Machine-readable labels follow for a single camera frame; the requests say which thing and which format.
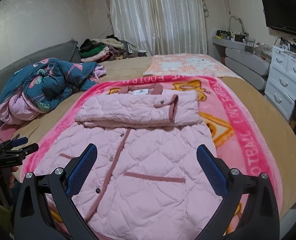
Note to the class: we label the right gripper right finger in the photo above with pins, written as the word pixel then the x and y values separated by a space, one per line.
pixel 260 217

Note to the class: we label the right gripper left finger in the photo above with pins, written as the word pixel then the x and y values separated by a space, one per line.
pixel 33 219

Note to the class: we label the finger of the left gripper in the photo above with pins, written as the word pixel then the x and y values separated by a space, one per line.
pixel 19 141

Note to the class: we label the pink quilted jacket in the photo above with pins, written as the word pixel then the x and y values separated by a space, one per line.
pixel 146 182

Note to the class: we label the pile of folded clothes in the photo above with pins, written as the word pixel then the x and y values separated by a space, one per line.
pixel 107 49

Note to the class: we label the blue floral comforter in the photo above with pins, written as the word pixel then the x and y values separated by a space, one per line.
pixel 40 87

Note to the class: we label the pink cartoon fleece blanket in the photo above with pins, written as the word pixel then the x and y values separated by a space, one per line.
pixel 236 136

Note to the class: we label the grey headboard cushion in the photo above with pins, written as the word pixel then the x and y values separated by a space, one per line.
pixel 67 51

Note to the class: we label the white drawer cabinet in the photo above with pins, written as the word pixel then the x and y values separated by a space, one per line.
pixel 280 87

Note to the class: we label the grey curved shelf unit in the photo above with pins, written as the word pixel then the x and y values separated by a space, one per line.
pixel 250 67

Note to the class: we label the peach kitty blanket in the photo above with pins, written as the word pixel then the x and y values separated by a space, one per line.
pixel 188 65

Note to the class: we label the white striped curtain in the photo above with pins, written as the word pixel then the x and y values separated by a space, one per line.
pixel 160 27

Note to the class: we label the black flat television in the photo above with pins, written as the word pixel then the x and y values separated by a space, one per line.
pixel 280 15

